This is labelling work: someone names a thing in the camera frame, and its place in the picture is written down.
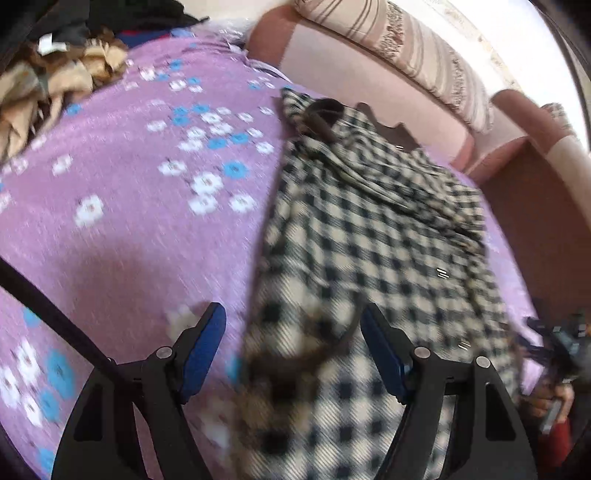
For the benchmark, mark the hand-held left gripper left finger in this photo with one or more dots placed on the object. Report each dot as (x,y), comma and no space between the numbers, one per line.
(204,350)

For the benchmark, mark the brown wooden nightstand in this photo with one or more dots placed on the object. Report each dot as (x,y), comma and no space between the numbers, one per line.
(540,221)

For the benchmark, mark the striped beige pillow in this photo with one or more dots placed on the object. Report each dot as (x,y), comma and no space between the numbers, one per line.
(415,50)

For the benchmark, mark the dark clothes pile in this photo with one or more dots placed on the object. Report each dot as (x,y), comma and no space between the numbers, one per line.
(134,18)

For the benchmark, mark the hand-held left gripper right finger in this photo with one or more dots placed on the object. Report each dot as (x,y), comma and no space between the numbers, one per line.
(382,353)

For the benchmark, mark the black white checkered coat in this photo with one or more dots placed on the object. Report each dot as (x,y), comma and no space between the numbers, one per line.
(369,258)

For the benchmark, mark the pink padded headboard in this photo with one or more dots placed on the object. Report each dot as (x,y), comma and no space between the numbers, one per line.
(369,78)

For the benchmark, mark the person's right hand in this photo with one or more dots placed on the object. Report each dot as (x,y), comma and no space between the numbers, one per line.
(545,399)

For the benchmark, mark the purple floral bedsheet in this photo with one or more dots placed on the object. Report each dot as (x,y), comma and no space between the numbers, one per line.
(138,221)

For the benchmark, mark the tan patterned cloth pile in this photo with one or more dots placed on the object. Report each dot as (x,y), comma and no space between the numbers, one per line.
(51,87)

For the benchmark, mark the red sleeved forearm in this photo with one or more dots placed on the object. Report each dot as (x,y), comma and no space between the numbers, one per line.
(561,445)

